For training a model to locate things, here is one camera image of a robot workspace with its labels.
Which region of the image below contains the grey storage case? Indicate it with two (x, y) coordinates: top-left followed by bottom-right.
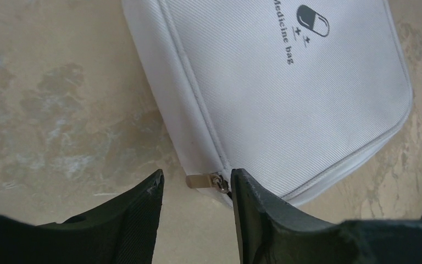
(123, 0), (412, 206)

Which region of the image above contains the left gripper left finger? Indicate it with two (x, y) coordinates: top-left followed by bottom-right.
(0, 170), (164, 263)

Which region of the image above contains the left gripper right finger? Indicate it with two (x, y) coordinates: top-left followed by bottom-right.
(231, 169), (422, 263)

